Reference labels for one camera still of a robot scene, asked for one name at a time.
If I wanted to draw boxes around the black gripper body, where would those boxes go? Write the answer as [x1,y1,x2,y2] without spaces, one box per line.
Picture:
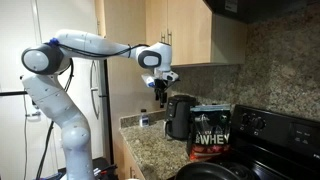
[154,78,169,96]

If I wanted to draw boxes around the small clear bottle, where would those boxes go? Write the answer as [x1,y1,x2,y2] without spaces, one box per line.
[139,108,150,128]

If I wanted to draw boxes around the black whey protein bag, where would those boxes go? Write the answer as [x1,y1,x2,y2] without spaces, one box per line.
[186,104,232,163]

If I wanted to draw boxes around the light wood upper cabinet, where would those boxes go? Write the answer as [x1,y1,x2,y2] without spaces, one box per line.
[94,0,248,70]

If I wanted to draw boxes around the light wood cabinet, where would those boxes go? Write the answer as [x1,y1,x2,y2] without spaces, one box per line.
[113,132,146,180]
[94,0,248,70]

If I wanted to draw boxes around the light wood lower cabinet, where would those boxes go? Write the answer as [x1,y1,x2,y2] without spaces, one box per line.
[113,132,146,180]

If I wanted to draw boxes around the white refrigerator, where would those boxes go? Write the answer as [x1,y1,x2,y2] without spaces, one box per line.
[34,0,112,165]

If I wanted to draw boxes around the black frying pan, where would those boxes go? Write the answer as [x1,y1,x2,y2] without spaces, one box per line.
[174,161,242,180]

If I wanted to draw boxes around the black stove knob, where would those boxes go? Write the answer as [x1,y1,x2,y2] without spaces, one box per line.
[252,116,267,131]
[240,113,253,127]

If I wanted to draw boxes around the black electric stove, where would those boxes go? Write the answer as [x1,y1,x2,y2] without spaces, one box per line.
[166,104,320,180]

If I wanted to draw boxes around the black range hood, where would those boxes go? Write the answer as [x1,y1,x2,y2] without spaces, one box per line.
[203,0,320,25]

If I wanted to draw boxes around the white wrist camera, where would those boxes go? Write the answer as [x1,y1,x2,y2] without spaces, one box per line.
[141,73,157,89]

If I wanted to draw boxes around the silver refrigerator handle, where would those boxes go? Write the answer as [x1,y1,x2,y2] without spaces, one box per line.
[89,59,101,120]

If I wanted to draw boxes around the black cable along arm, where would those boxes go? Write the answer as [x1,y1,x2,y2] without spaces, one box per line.
[49,37,151,59]

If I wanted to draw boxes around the black cable to base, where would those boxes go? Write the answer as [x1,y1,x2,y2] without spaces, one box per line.
[34,59,75,180]

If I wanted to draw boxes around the thin white cable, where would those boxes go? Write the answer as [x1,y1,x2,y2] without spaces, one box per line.
[22,95,30,180]

